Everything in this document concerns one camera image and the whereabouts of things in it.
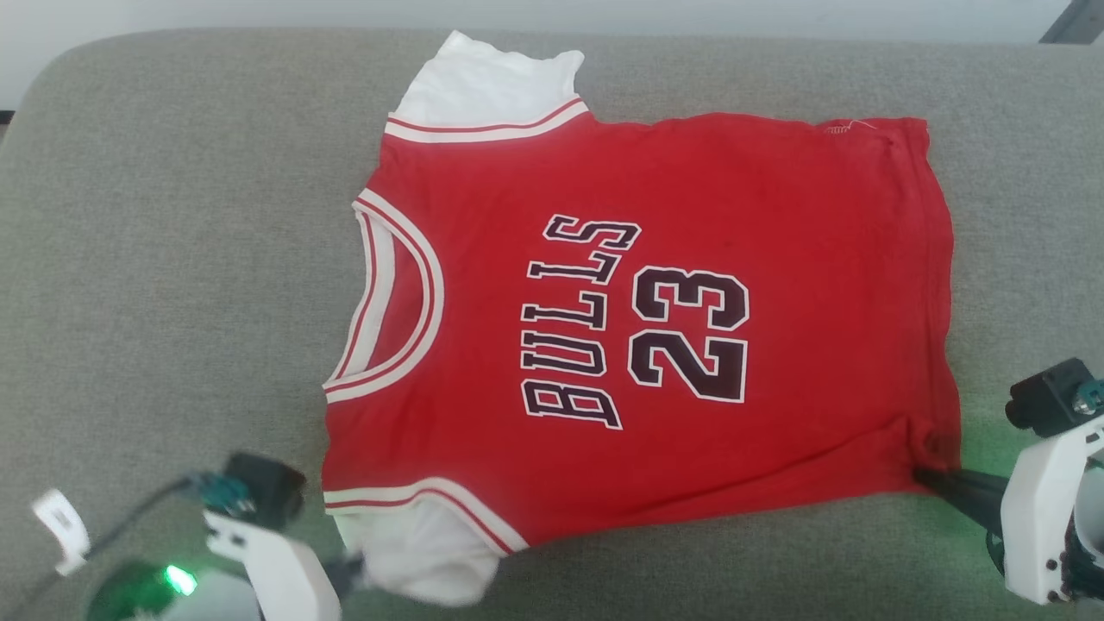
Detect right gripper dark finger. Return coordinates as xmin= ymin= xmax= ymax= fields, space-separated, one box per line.
xmin=914 ymin=466 xmax=1010 ymax=530

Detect white cable tag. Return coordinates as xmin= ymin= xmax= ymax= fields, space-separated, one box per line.
xmin=32 ymin=488 xmax=92 ymax=577

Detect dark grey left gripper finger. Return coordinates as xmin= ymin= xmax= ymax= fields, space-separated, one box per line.
xmin=323 ymin=556 xmax=368 ymax=601

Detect black cable with teal plug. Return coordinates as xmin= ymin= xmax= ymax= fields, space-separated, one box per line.
xmin=0 ymin=472 xmax=253 ymax=621

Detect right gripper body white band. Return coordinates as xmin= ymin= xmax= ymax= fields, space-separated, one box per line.
xmin=988 ymin=414 xmax=1104 ymax=605

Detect grey metal bar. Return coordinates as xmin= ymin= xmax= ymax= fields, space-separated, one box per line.
xmin=1039 ymin=0 xmax=1104 ymax=45

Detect red Bulls 23 jersey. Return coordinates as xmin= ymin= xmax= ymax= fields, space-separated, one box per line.
xmin=321 ymin=30 xmax=963 ymax=609

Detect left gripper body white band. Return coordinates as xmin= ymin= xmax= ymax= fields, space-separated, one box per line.
xmin=205 ymin=509 xmax=342 ymax=621

